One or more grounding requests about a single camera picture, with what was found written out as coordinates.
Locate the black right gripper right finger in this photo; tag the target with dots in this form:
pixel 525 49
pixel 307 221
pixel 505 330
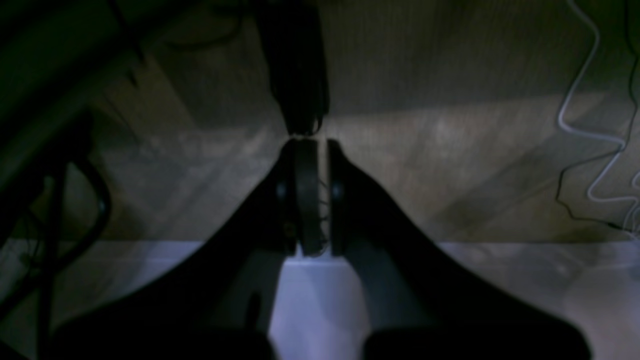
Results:
pixel 422 304

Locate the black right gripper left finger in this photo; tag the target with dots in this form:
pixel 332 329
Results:
pixel 217 303

